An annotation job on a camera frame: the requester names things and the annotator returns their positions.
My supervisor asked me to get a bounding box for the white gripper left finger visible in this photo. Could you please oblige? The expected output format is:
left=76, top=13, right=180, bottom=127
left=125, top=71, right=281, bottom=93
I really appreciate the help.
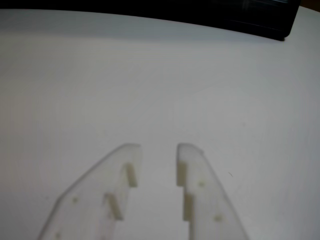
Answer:
left=36, top=142, right=144, bottom=240

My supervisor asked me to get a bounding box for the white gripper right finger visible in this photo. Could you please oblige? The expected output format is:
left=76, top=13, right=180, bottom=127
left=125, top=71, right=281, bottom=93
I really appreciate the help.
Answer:
left=176, top=142, right=249, bottom=240

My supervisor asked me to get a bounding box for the black rectangular case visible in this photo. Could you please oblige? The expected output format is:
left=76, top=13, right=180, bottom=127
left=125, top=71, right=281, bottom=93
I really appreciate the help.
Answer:
left=0, top=0, right=301, bottom=42

